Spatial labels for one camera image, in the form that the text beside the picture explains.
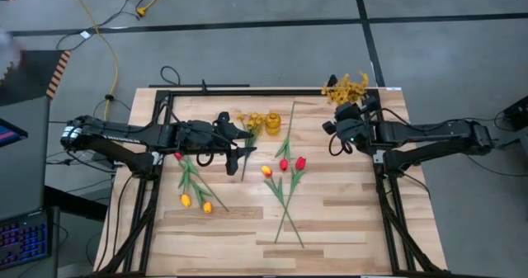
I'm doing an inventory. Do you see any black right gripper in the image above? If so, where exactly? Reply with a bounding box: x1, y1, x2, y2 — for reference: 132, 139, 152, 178
323, 97, 381, 145

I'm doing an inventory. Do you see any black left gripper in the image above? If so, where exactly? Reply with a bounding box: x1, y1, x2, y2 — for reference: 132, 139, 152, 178
213, 111, 257, 177

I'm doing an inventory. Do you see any yellow small-flower bunch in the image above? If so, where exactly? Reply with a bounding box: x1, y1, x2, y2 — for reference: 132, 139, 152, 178
236, 111, 266, 183
321, 83, 360, 106
334, 71, 370, 106

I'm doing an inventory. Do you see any amber glass vase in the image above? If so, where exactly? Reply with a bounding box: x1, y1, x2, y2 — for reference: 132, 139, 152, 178
265, 111, 282, 137

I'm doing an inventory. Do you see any yellow-orange artificial tulip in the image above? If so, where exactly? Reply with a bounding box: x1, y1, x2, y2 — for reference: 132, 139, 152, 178
260, 164, 305, 249

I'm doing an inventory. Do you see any black flat bar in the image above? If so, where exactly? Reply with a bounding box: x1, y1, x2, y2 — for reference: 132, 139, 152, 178
148, 82, 251, 89

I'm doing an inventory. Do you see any black equipment box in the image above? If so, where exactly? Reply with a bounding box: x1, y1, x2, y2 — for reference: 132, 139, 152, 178
502, 95, 528, 132

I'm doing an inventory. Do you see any black desk base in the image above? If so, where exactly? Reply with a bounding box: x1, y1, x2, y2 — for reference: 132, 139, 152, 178
43, 185, 109, 222

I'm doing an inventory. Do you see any large black orange-edged mat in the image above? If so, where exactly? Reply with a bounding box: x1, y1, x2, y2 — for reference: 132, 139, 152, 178
0, 49, 73, 106

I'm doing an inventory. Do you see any computer screen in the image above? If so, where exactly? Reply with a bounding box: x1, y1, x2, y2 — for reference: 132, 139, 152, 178
0, 118, 29, 148

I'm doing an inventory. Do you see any backlit black keyboard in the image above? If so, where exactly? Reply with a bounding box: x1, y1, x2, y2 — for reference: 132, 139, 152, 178
0, 210, 53, 271

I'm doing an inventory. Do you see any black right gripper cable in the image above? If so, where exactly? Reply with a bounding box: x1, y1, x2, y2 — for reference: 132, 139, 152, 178
328, 133, 354, 157

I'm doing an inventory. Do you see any black aluminium rig frame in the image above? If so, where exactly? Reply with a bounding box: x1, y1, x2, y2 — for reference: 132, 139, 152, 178
92, 86, 453, 278

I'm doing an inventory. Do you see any black looped cable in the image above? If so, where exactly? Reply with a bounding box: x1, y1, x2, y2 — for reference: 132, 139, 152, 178
159, 65, 182, 87

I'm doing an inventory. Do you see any long yellow extension cable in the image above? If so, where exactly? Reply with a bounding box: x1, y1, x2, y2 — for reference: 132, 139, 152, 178
64, 0, 120, 122

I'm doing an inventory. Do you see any black curved floor cable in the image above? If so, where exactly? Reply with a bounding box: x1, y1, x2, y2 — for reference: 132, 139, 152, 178
464, 115, 528, 178

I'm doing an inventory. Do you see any black metal bracket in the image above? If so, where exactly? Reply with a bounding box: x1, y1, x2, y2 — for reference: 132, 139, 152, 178
493, 127, 528, 151

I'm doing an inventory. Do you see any long black floor cable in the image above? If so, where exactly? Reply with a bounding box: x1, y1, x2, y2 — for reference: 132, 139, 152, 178
55, 0, 186, 52

